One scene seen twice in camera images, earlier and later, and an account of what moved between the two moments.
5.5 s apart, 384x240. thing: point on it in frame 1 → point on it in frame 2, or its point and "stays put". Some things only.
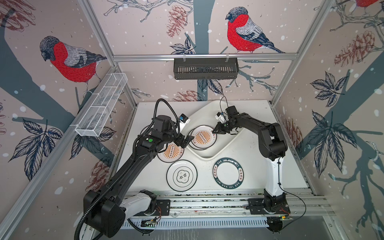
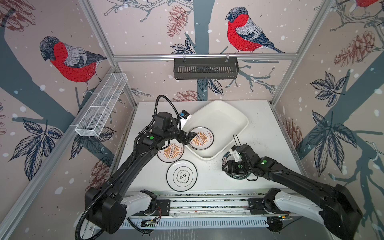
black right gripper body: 224,127 → 240,167
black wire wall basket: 205,68 stays put
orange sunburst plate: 204,138 stays put
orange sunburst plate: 173,153 stays put
